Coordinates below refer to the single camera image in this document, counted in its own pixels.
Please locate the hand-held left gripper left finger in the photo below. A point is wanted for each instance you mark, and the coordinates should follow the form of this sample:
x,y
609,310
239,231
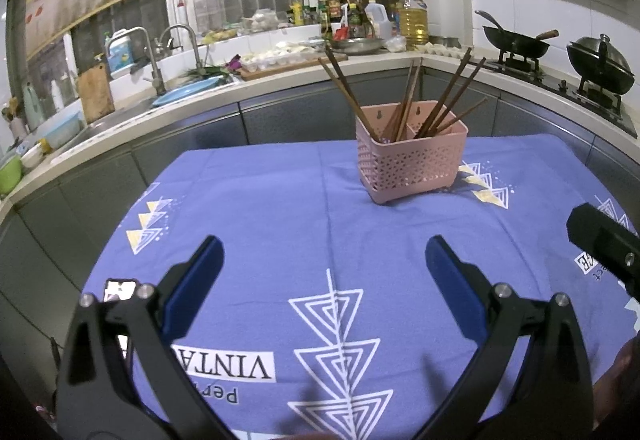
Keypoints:
x,y
192,292

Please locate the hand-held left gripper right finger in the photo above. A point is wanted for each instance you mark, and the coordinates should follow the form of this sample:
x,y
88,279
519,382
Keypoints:
x,y
460,292

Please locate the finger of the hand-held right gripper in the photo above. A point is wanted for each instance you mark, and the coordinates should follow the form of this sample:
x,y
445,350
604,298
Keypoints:
x,y
600,240

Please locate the pink plastic utensil holder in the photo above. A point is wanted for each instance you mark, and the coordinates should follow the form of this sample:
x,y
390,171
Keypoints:
x,y
410,165

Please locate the set of wooden chopsticks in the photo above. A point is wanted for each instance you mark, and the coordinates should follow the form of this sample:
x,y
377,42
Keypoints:
x,y
398,126

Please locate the blue printed tablecloth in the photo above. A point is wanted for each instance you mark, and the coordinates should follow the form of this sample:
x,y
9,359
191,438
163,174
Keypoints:
x,y
280,220

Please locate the black gas stove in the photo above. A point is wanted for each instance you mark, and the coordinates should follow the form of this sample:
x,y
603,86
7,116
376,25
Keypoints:
x,y
550,80

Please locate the black wok with lid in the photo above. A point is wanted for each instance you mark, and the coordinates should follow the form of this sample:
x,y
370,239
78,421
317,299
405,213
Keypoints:
x,y
600,65

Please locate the steel kitchen sink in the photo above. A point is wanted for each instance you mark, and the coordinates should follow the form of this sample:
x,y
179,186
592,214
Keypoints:
x,y
115,115

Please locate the blue plate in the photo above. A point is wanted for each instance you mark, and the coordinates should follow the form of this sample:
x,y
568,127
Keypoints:
x,y
185,91

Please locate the light blue plastic container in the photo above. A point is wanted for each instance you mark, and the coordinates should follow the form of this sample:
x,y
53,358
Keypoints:
x,y
62,130

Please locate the white bowl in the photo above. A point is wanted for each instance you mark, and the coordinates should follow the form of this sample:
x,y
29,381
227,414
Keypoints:
x,y
31,156

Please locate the green bowl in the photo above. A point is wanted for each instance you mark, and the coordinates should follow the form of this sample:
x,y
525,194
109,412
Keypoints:
x,y
10,175

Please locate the standing wooden cutting board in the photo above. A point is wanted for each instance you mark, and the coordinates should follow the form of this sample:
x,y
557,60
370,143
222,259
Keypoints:
x,y
96,93

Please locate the green and purple vegetables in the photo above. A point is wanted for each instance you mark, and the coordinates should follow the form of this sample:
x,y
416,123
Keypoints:
x,y
232,65

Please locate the tall steel faucet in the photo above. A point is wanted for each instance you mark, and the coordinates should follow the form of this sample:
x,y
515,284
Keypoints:
x,y
152,55

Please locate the pale green bottle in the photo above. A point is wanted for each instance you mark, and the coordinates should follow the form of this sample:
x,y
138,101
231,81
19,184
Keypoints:
x,y
33,108

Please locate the flat wooden cutting board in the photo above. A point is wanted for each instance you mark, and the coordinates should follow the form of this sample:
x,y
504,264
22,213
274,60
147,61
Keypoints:
x,y
295,68

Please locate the curved steel faucet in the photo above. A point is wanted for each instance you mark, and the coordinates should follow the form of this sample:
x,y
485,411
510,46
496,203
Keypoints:
x,y
196,45

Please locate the blue and white soap bottle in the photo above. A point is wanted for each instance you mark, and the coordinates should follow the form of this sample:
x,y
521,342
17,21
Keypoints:
x,y
119,55

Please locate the white plastic bag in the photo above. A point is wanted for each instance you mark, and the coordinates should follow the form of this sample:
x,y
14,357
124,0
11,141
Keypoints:
x,y
395,44

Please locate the shallow metal basin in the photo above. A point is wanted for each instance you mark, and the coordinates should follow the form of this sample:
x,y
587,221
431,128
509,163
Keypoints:
x,y
357,45

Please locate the large cooking oil bottle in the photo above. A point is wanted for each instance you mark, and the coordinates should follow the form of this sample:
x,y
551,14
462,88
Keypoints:
x,y
414,23

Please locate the white plastic jug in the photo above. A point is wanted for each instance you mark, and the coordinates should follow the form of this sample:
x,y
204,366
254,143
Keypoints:
x,y
378,20

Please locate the row of condiment bottles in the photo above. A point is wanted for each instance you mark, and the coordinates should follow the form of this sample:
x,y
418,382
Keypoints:
x,y
325,8

